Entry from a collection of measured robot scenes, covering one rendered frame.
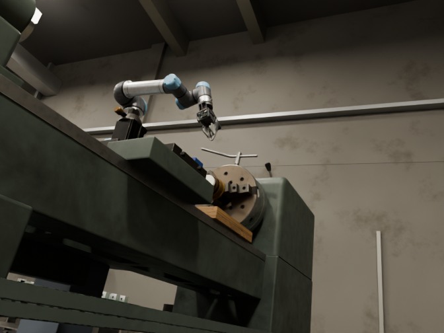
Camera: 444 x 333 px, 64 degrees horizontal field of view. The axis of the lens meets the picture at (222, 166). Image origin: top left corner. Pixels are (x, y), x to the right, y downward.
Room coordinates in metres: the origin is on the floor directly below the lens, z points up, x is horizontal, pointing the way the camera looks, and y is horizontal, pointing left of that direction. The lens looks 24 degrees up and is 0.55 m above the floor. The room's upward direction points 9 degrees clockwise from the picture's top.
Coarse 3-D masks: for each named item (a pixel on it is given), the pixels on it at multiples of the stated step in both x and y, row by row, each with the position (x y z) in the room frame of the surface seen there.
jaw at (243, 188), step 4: (228, 184) 1.40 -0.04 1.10; (232, 184) 1.41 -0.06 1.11; (236, 184) 1.40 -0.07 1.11; (244, 184) 1.40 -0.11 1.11; (248, 184) 1.40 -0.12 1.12; (228, 188) 1.40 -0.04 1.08; (232, 188) 1.41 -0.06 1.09; (236, 188) 1.40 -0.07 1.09; (240, 188) 1.41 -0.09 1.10; (244, 188) 1.40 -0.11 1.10; (248, 188) 1.39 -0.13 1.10; (252, 188) 1.43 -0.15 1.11; (256, 188) 1.44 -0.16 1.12; (224, 192) 1.41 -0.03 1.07; (228, 192) 1.41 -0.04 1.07; (232, 192) 1.41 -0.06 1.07; (236, 192) 1.41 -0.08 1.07; (240, 192) 1.41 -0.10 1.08; (244, 192) 1.40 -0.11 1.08; (248, 192) 1.40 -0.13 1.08; (252, 192) 1.42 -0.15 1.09; (256, 192) 1.43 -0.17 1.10; (228, 196) 1.45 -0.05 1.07; (232, 196) 1.45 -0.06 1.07; (236, 196) 1.45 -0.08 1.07; (240, 196) 1.45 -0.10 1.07
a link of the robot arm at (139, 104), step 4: (136, 96) 1.74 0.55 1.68; (140, 96) 1.78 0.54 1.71; (132, 100) 1.73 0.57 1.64; (136, 100) 1.75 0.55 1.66; (140, 100) 1.77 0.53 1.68; (144, 100) 1.81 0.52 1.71; (120, 104) 1.76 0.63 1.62; (124, 104) 1.74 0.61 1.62; (128, 104) 1.75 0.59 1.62; (132, 104) 1.75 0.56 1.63; (136, 104) 1.75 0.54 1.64; (140, 104) 1.77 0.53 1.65; (144, 104) 1.81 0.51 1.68; (124, 108) 1.76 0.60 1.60; (128, 108) 1.75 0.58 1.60; (140, 108) 1.77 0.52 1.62; (144, 108) 1.82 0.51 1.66; (140, 112) 1.78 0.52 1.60; (144, 112) 1.83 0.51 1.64; (140, 116) 1.81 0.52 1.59
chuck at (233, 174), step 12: (216, 168) 1.53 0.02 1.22; (228, 168) 1.49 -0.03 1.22; (240, 168) 1.46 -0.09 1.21; (228, 180) 1.49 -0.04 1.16; (240, 180) 1.46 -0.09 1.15; (252, 180) 1.43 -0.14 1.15; (204, 204) 1.54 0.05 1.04; (228, 204) 1.48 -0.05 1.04; (240, 204) 1.45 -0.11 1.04; (252, 204) 1.42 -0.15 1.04; (240, 216) 1.44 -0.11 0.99
